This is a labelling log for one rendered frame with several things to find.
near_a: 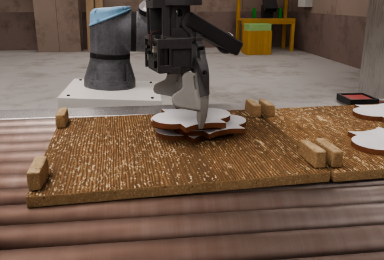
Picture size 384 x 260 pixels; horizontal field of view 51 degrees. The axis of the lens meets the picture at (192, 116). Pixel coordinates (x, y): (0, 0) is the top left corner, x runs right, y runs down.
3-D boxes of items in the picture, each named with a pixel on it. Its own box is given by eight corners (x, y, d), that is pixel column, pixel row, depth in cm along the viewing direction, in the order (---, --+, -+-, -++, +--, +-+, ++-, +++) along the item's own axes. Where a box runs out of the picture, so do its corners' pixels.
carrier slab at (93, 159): (60, 126, 83) (60, 118, 83) (250, 115, 91) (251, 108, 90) (26, 208, 50) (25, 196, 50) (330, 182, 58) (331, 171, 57)
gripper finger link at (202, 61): (192, 100, 66) (183, 50, 68) (202, 99, 67) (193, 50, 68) (202, 94, 62) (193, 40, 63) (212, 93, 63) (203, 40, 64)
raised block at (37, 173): (35, 174, 56) (33, 155, 56) (50, 173, 57) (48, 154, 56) (27, 193, 51) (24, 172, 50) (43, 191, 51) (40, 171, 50)
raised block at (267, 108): (257, 110, 89) (258, 98, 88) (264, 110, 89) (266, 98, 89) (266, 118, 83) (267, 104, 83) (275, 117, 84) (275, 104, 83)
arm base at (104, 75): (84, 80, 126) (83, 48, 124) (132, 80, 130) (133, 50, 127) (83, 90, 112) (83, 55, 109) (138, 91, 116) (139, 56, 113)
